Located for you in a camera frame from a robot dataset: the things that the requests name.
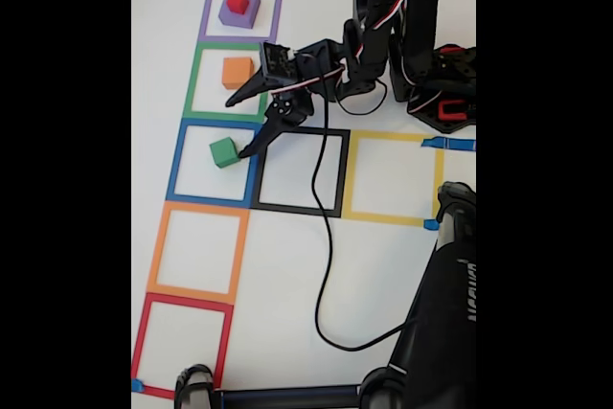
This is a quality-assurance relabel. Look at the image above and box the orange cube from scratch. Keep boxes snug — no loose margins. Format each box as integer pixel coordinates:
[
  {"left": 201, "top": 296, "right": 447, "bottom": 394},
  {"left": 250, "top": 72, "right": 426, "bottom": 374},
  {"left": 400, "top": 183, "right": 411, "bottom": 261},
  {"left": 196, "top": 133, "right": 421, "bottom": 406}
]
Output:
[{"left": 221, "top": 57, "right": 255, "bottom": 91}]

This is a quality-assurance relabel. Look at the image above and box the green cube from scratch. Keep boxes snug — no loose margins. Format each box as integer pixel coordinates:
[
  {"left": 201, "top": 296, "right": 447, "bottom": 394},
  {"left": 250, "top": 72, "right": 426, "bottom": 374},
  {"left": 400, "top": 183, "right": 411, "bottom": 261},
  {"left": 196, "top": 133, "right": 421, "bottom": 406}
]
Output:
[{"left": 209, "top": 137, "right": 240, "bottom": 170}]

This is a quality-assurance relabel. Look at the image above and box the large purple cube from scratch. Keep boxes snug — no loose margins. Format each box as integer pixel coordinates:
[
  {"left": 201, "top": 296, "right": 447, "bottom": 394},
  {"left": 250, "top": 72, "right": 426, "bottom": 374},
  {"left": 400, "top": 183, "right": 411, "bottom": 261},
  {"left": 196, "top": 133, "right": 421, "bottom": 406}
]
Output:
[{"left": 218, "top": 0, "right": 261, "bottom": 30}]

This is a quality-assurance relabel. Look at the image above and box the blue tape strip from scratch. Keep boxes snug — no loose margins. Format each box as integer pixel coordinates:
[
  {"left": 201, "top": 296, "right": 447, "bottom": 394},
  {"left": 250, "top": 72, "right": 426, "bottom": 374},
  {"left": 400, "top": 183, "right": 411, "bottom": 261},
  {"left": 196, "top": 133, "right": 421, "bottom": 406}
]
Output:
[{"left": 420, "top": 137, "right": 477, "bottom": 152}]

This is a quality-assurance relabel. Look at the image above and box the black tripod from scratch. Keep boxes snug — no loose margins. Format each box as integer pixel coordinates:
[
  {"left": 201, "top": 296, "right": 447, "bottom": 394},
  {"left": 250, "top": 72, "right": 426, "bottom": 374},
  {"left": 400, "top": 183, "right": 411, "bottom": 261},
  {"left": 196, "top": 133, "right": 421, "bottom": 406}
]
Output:
[{"left": 173, "top": 181, "right": 477, "bottom": 409}]

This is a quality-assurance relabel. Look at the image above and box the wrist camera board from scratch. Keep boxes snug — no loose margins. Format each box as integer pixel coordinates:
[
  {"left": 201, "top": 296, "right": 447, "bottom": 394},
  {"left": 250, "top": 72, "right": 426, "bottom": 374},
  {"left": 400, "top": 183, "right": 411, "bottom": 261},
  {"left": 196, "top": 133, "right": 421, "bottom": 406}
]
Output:
[{"left": 258, "top": 40, "right": 299, "bottom": 89}]

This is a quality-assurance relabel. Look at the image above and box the purple square frame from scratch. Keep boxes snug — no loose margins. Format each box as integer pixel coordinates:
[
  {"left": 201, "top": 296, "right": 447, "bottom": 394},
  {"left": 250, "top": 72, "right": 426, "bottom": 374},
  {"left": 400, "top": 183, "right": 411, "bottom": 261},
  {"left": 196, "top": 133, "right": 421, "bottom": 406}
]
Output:
[{"left": 197, "top": 0, "right": 284, "bottom": 45}]

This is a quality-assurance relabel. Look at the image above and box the black square frame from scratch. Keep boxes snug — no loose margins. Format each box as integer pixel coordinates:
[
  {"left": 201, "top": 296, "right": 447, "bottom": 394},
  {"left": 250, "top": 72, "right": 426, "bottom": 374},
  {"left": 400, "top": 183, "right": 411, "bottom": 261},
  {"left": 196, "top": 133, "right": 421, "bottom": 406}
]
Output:
[{"left": 249, "top": 124, "right": 352, "bottom": 218}]

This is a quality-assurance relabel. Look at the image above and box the blue square frame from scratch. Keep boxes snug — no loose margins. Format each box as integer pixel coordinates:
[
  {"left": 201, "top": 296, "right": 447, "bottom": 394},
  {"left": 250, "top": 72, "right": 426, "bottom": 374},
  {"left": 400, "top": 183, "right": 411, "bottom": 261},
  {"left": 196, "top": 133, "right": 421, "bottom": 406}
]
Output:
[{"left": 165, "top": 119, "right": 264, "bottom": 209}]

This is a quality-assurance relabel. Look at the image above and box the black cable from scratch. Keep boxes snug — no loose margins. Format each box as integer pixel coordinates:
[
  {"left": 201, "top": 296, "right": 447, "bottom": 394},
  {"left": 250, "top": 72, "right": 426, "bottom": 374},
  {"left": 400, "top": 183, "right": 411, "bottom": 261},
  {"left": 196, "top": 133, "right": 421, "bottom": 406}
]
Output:
[{"left": 309, "top": 87, "right": 413, "bottom": 352}]

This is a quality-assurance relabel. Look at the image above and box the yellow square frame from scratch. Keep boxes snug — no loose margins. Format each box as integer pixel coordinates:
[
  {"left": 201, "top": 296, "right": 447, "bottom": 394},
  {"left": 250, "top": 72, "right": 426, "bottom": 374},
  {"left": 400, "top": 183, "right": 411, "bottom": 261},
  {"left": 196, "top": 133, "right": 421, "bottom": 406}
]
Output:
[{"left": 342, "top": 129, "right": 445, "bottom": 228}]

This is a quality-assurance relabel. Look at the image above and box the orange square frame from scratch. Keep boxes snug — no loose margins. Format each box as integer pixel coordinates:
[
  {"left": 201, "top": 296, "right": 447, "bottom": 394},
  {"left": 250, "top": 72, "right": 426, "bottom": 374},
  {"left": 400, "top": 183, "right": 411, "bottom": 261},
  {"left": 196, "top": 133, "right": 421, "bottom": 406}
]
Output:
[{"left": 147, "top": 200, "right": 251, "bottom": 306}]

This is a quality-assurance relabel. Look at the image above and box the red square frame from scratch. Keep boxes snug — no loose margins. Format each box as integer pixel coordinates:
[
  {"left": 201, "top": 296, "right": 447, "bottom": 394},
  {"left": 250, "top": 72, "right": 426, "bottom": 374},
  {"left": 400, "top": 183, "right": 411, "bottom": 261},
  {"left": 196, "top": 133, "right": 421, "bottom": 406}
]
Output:
[{"left": 131, "top": 291, "right": 235, "bottom": 400}]

